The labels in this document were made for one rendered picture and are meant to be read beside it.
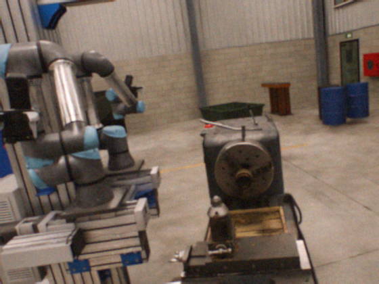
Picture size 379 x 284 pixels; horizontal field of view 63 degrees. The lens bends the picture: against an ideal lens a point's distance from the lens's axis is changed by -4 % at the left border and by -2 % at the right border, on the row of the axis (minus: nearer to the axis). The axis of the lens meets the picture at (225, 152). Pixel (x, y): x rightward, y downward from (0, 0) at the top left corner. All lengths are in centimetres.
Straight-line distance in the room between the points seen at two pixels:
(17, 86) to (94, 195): 59
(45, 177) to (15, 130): 47
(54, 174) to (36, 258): 32
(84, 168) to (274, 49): 1157
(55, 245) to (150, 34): 1074
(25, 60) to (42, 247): 68
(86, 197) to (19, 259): 32
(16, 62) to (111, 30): 1059
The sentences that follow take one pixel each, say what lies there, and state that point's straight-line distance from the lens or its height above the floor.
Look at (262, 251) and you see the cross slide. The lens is 120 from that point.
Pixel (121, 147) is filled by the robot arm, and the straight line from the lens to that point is 180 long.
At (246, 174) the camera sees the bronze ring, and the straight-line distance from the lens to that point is 156.
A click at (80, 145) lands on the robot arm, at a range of 106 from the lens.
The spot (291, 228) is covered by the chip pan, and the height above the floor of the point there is 54.
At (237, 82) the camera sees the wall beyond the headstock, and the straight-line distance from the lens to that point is 1206.
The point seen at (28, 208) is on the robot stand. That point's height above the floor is 113.
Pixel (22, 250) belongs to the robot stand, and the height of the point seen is 107.
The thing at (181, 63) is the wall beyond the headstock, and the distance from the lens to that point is 1168.
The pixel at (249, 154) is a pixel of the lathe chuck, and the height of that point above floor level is 117.
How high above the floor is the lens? 162
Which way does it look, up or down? 15 degrees down
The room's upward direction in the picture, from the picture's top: 7 degrees counter-clockwise
